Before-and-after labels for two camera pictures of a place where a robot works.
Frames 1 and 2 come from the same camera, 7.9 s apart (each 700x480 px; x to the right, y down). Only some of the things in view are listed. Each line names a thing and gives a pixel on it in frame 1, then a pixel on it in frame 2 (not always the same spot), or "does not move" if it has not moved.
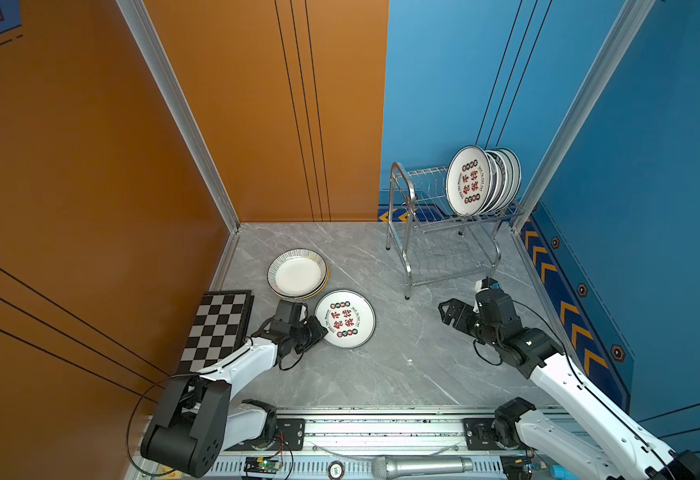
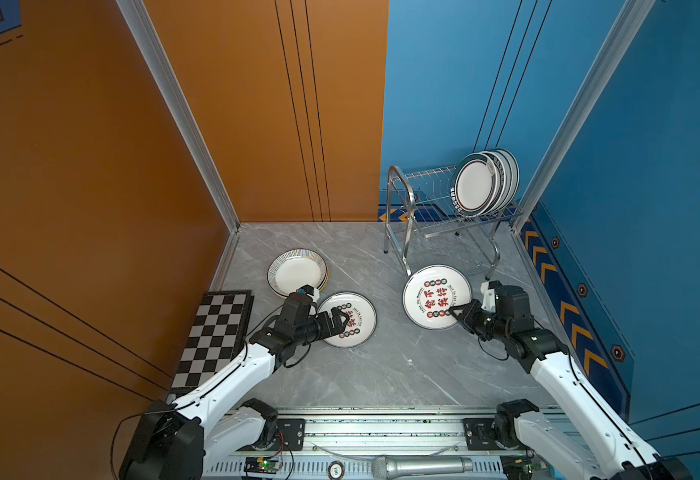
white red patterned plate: (348, 316) does not move
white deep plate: (295, 272) does not move
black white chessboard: (219, 329) does not move
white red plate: (469, 180) -> (430, 292)
